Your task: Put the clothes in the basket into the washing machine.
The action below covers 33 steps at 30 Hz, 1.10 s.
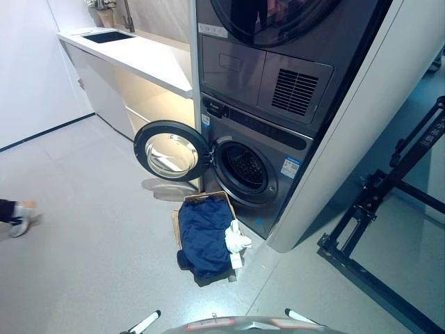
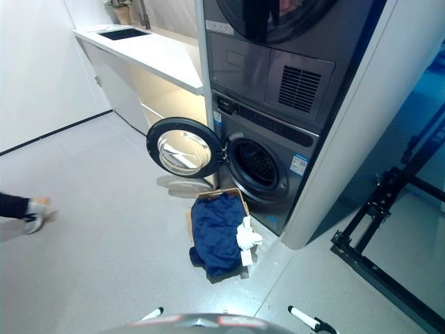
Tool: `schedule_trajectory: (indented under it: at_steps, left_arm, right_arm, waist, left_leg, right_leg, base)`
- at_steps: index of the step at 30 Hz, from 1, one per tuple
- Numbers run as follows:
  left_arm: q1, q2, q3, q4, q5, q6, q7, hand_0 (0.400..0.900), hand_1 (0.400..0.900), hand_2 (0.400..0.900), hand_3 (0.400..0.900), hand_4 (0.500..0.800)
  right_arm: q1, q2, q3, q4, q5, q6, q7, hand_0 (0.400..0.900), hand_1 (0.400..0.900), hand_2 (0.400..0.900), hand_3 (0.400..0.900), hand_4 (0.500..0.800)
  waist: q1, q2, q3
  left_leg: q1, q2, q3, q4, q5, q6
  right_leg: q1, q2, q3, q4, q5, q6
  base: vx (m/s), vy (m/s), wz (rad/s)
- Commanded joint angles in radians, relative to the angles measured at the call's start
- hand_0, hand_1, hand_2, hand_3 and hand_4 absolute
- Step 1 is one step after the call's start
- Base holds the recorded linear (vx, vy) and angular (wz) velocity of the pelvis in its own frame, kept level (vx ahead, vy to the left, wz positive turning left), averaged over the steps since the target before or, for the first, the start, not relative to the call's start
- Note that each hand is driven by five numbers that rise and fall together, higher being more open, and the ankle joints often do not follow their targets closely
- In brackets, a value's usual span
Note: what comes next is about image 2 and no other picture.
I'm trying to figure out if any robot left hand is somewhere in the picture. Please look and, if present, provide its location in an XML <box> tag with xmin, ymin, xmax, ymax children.
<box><xmin>140</xmin><ymin>306</ymin><xmax>165</xmax><ymax>323</ymax></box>

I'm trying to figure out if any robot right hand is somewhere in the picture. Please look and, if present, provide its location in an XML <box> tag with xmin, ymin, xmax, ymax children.
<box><xmin>287</xmin><ymin>305</ymin><xmax>337</xmax><ymax>334</ymax></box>

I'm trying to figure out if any white cloth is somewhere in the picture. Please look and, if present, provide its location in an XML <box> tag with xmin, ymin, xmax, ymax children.
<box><xmin>236</xmin><ymin>215</ymin><xmax>264</xmax><ymax>268</ymax></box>

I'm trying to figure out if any grey front-load washing machine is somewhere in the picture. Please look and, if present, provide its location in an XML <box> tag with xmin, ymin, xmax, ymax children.
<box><xmin>211</xmin><ymin>88</ymin><xmax>321</xmax><ymax>238</ymax></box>

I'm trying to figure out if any cardboard box basket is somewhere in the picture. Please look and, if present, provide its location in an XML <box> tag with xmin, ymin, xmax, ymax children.
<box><xmin>184</xmin><ymin>187</ymin><xmax>260</xmax><ymax>280</ymax></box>

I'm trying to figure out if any round washing machine door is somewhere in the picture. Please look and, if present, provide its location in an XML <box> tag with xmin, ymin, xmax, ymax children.
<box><xmin>145</xmin><ymin>116</ymin><xmax>229</xmax><ymax>180</ymax></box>

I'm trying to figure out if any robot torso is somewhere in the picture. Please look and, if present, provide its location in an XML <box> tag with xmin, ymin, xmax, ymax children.
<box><xmin>97</xmin><ymin>312</ymin><xmax>281</xmax><ymax>334</ymax></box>

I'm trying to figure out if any dark blue garment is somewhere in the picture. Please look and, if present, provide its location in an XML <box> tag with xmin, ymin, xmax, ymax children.
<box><xmin>188</xmin><ymin>194</ymin><xmax>250</xmax><ymax>283</ymax></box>

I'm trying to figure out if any white sneaker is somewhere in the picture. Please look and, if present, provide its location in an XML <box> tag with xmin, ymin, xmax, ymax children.
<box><xmin>22</xmin><ymin>197</ymin><xmax>57</xmax><ymax>235</ymax></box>

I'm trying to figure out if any energy label sticker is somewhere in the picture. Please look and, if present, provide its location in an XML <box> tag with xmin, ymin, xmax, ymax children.
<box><xmin>291</xmin><ymin>152</ymin><xmax>310</xmax><ymax>173</ymax></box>

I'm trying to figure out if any white appliance cabinet surround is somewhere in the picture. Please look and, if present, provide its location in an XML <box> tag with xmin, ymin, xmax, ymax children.
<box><xmin>193</xmin><ymin>0</ymin><xmax>445</xmax><ymax>252</ymax></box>

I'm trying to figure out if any person leg in dark trousers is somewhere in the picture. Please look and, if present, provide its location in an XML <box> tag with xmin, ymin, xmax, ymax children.
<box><xmin>0</xmin><ymin>191</ymin><xmax>33</xmax><ymax>221</ymax></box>

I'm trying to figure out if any grey stacked dryer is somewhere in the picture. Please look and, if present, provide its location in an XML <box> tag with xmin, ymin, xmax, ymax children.
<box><xmin>202</xmin><ymin>0</ymin><xmax>389</xmax><ymax>123</ymax></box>

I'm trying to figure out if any white counter with cabinets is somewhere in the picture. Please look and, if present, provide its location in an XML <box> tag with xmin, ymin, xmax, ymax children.
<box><xmin>72</xmin><ymin>24</ymin><xmax>209</xmax><ymax>137</ymax></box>

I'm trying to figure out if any black rectangular sink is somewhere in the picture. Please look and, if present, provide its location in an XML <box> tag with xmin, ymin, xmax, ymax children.
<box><xmin>95</xmin><ymin>27</ymin><xmax>153</xmax><ymax>41</ymax></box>

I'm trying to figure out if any potted plant in beige pot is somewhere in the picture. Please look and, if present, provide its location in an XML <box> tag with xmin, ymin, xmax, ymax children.
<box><xmin>103</xmin><ymin>0</ymin><xmax>132</xmax><ymax>26</ymax></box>

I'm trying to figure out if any metal faucet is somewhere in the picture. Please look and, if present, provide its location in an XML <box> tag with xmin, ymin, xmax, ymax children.
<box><xmin>136</xmin><ymin>0</ymin><xmax>152</xmax><ymax>31</ymax></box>

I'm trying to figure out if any black metal frame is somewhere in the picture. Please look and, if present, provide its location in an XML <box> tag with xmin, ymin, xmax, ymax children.
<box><xmin>330</xmin><ymin>103</ymin><xmax>445</xmax><ymax>334</ymax></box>

